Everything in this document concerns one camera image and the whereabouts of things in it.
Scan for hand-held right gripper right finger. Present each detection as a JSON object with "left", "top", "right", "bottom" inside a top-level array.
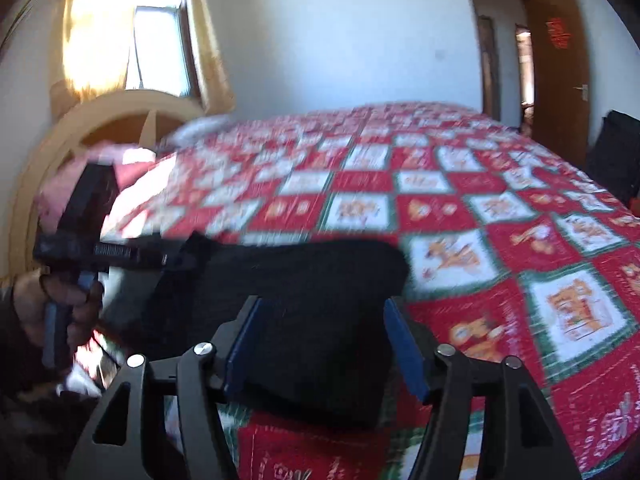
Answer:
[{"left": 384, "top": 296, "right": 583, "bottom": 480}]

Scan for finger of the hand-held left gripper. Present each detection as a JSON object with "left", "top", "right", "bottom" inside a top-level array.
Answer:
[{"left": 162, "top": 232, "right": 210, "bottom": 275}]

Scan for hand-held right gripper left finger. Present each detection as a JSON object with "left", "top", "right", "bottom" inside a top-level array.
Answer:
[{"left": 65, "top": 296, "right": 263, "bottom": 480}]

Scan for black pants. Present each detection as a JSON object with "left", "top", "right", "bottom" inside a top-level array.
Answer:
[{"left": 102, "top": 232, "right": 411, "bottom": 431}]

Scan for person's left forearm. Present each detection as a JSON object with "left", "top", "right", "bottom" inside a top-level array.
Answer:
[{"left": 0, "top": 280, "right": 51, "bottom": 401}]

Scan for person's left hand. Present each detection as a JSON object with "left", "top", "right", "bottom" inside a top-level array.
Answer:
[{"left": 12, "top": 270, "right": 106, "bottom": 361}]

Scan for pink blanket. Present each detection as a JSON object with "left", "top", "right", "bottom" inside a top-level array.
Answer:
[{"left": 37, "top": 142, "right": 158, "bottom": 221}]

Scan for cream wooden headboard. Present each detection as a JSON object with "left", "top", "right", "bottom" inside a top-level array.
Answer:
[{"left": 5, "top": 91, "right": 206, "bottom": 281}]

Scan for striped pillow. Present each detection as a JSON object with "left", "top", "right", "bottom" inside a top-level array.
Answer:
[{"left": 167, "top": 115, "right": 233, "bottom": 143}]

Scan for red printed patchwork quilt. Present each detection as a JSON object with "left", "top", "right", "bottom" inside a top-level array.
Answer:
[{"left": 95, "top": 102, "right": 640, "bottom": 480}]

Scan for wide yellow curtain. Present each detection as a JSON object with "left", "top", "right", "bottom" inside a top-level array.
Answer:
[{"left": 50, "top": 0, "right": 146, "bottom": 106}]

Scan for window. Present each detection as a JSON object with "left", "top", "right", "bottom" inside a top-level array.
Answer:
[{"left": 125, "top": 0, "right": 201, "bottom": 98}]

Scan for narrow yellow curtain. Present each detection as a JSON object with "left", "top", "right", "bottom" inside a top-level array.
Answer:
[{"left": 185, "top": 0, "right": 236, "bottom": 116}]

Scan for black folding chair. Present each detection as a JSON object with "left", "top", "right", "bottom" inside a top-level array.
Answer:
[{"left": 585, "top": 110, "right": 640, "bottom": 206}]

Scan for brown wooden door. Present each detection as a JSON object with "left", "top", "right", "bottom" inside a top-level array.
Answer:
[{"left": 525, "top": 0, "right": 591, "bottom": 171}]

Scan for brown hallway door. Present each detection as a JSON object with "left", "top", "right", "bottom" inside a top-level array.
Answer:
[{"left": 477, "top": 15, "right": 501, "bottom": 121}]

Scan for red paper door decoration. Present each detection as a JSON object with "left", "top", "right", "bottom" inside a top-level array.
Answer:
[{"left": 545, "top": 17, "right": 574, "bottom": 51}]

